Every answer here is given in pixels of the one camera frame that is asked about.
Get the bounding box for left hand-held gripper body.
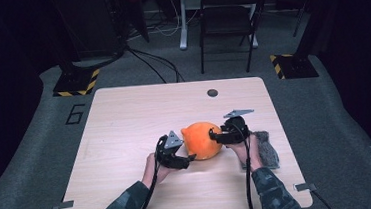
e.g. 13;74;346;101
153;129;186;171

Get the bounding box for white desk leg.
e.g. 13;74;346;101
175;0;191;51

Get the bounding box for black floor cables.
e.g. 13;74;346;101
124;40;187;88

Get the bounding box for person's right hand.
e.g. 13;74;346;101
224;132;264;175

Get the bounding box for orange plush toy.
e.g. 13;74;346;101
179;120;227;163

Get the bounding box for right hand-held gripper cable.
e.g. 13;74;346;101
228;120;259;209

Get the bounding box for person's left hand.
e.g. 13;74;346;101
138;151;175;190

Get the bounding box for grey round table grommet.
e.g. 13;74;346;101
205;88;220;99

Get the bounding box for grey tape strip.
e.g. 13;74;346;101
49;199;76;209
293;180;319;194

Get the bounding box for black cabinet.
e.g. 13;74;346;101
54;0;127;61

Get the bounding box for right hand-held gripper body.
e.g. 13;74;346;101
218;107;259;147

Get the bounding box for grey fuzzy cloth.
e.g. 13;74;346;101
240;128;282;173

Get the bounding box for left hand-held gripper cable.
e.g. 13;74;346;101
125;135;175;209

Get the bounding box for thin black table cable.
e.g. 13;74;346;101
310;187;335;209

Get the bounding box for hand-held gripper cable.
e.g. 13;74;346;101
125;135;175;209
228;120;259;209

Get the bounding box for black folding chair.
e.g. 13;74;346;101
194;0;269;77

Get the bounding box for white floor cable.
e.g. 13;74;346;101
124;0;202;42

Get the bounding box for striped black stand base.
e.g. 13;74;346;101
50;67;102;99
268;50;321;82

